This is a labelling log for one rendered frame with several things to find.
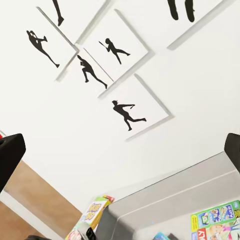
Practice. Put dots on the sliding door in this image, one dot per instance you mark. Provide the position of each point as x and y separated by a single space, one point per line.
13 227
41 199

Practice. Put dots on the desk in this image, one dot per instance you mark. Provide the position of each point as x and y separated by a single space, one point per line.
123 192

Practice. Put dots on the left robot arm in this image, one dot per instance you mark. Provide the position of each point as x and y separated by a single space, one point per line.
84 229

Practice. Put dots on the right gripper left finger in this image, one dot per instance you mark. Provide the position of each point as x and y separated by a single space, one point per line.
12 150

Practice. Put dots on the toy box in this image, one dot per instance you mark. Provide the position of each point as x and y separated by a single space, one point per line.
168 204

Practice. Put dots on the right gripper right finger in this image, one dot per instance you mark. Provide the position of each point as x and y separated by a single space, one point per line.
232 149

